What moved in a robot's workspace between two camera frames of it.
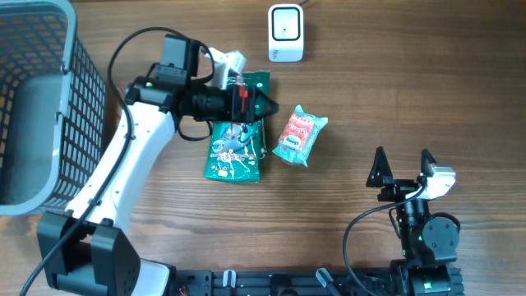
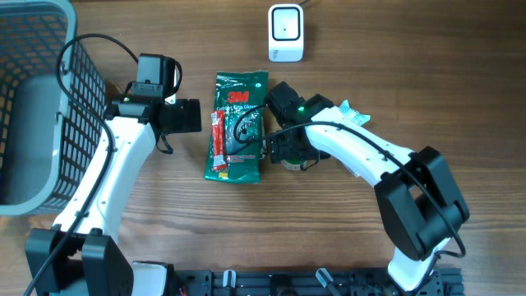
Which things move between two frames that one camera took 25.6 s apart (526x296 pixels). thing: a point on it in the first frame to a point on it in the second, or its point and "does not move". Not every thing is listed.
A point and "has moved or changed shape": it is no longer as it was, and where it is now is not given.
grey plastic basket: (53, 107) does not move
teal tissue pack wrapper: (298, 136) has moved or changed shape
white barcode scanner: (286, 32) does not move
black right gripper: (400, 187) to (280, 150)
